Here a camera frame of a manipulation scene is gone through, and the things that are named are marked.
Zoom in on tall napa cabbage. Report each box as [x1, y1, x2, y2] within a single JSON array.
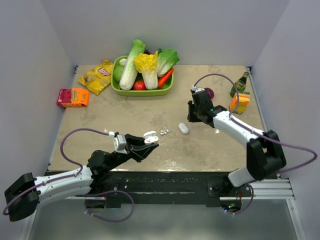
[[119, 39, 146, 91]]

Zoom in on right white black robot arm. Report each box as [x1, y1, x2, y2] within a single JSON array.
[[187, 88, 287, 197]]

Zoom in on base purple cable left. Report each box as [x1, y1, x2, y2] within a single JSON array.
[[84, 189, 135, 223]]

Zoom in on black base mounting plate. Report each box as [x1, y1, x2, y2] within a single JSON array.
[[97, 171, 247, 210]]

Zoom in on white gold-rimmed charging case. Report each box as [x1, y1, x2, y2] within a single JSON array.
[[143, 131, 159, 145]]

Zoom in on pink orange snack box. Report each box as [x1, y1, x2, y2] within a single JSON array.
[[56, 88, 90, 108]]

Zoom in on round green cabbage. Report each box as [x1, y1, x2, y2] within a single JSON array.
[[113, 64, 125, 83]]

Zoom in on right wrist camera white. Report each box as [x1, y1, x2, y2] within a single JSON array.
[[190, 85, 205, 93]]

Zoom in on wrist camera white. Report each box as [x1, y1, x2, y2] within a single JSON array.
[[190, 85, 205, 93], [108, 131, 128, 155]]

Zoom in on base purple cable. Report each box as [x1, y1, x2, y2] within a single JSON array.
[[84, 189, 135, 223], [223, 184, 254, 215]]

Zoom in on orange sponge pack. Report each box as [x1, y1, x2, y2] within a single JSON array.
[[229, 91, 251, 115]]

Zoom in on yellow napa cabbage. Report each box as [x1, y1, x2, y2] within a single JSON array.
[[134, 51, 158, 90]]

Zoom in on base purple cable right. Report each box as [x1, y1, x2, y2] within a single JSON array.
[[223, 184, 254, 215]]

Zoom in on yellow Lays chips bag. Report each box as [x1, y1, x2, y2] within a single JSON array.
[[78, 58, 114, 96]]

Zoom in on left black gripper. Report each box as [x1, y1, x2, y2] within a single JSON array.
[[106, 133, 159, 171]]

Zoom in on green plastic basket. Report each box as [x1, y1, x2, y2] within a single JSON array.
[[110, 55, 175, 97]]

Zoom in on aluminium frame rail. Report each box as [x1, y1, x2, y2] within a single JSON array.
[[76, 179, 294, 205]]

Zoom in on green Perrier bottle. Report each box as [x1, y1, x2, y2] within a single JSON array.
[[230, 71, 250, 98]]

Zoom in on purple red onion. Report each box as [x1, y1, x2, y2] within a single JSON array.
[[204, 87, 215, 100]]

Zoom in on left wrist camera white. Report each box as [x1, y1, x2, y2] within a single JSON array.
[[108, 131, 128, 155]]

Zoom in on red tomato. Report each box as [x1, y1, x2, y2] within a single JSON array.
[[132, 80, 147, 91]]

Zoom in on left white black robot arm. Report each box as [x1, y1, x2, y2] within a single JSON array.
[[2, 131, 159, 222]]

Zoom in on green leaf lettuce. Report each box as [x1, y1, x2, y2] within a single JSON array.
[[156, 48, 180, 78]]

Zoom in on orange carrot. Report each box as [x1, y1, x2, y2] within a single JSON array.
[[158, 68, 174, 89]]

